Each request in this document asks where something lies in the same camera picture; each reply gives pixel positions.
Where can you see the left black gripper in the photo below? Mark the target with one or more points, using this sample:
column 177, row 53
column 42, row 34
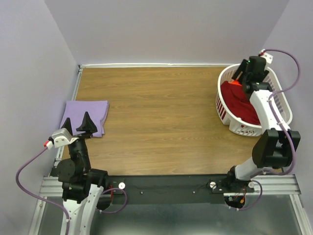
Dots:
column 87, row 125

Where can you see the white plastic laundry basket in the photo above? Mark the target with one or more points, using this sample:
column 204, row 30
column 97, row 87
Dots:
column 236, row 125

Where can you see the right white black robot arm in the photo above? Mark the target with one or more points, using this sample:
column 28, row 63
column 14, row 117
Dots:
column 277, row 146

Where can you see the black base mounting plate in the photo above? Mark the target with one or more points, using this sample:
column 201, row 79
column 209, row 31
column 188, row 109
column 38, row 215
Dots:
column 176, row 189

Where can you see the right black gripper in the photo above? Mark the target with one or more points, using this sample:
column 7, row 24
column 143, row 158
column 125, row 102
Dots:
column 240, row 68

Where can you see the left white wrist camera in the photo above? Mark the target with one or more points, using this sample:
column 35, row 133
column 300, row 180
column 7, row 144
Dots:
column 60, row 138

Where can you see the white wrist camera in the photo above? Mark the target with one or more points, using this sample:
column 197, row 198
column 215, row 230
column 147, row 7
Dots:
column 268, row 57
column 60, row 138

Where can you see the aluminium frame rail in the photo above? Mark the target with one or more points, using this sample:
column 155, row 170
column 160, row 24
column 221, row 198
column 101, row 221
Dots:
column 50, row 187

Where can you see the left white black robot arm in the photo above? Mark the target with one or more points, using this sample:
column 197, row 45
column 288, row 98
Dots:
column 81, row 184

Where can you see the orange t shirt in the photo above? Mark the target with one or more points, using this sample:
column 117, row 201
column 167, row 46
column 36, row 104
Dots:
column 235, row 82

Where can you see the dark red t shirt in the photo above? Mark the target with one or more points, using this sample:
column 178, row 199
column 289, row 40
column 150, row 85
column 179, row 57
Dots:
column 238, row 104

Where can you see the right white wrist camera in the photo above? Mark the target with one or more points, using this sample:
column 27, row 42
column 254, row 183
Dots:
column 268, row 57

